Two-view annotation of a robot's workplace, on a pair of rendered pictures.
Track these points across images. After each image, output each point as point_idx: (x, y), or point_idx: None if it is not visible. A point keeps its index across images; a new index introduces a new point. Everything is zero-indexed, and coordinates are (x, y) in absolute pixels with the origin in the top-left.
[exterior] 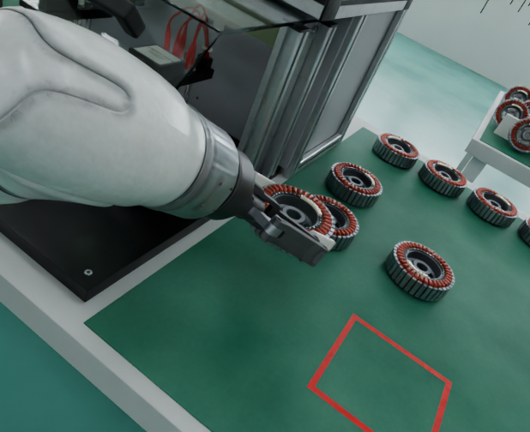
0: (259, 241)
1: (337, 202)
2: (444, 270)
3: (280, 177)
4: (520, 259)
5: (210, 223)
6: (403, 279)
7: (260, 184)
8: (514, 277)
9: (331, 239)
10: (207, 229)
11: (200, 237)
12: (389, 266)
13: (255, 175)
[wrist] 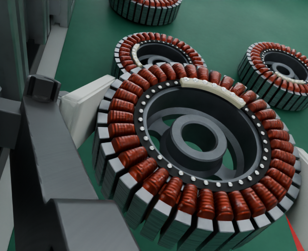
0: None
1: (157, 35)
2: (303, 62)
3: (56, 31)
4: (306, 8)
5: (6, 181)
6: (282, 99)
7: (93, 110)
8: None
9: (305, 154)
10: (7, 199)
11: (6, 230)
12: (255, 88)
13: (82, 105)
